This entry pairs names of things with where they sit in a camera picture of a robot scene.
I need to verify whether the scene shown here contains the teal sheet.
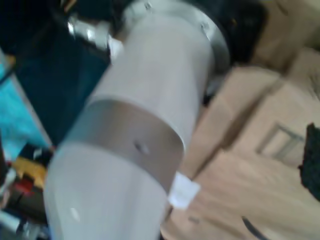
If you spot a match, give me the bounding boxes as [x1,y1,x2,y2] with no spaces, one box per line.
[0,48,52,156]

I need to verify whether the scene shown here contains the yellow box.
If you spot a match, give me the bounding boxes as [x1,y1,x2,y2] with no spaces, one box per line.
[12,154,50,191]

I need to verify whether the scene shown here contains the white paper tag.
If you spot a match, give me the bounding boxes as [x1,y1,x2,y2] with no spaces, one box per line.
[167,171,202,210]

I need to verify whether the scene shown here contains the black cable on cardboard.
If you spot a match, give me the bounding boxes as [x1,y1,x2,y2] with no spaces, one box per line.
[241,215,267,240]

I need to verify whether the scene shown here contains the dark blue panel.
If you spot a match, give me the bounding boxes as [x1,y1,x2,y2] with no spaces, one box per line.
[13,32,113,147]

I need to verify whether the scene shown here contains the large brown cardboard box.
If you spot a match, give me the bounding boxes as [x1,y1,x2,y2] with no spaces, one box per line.
[159,64,320,240]

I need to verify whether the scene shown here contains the black foam block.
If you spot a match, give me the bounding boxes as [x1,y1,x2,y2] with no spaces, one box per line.
[297,122,320,198]

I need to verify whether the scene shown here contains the silver cable connector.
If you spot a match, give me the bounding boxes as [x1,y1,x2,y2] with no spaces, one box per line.
[66,13,115,51]

